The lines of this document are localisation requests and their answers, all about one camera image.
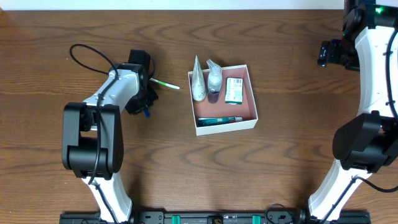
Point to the blue disposable razor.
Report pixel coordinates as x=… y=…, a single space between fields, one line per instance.
x=147 y=113

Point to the white squeeze tube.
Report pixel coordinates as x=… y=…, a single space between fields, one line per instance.
x=198 y=86

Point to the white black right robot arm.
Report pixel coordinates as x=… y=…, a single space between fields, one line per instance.
x=369 y=141

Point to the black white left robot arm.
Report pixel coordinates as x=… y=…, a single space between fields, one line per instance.
x=92 y=142

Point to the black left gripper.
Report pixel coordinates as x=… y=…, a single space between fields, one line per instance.
x=148 y=97

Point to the green white toothbrush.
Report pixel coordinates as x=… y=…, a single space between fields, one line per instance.
x=165 y=84

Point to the small teal white toothpaste tube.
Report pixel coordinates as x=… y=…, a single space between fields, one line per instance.
x=202 y=122

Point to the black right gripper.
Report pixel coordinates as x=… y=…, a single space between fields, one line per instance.
x=325 y=53

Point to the white cardboard box pink interior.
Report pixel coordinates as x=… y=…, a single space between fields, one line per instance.
x=247 y=109

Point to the clear bottle dark blue cap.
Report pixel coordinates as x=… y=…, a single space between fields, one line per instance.
x=215 y=80

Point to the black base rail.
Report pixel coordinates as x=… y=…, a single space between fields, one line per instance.
x=278 y=216

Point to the green white soap box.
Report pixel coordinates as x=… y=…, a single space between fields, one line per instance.
x=234 y=91

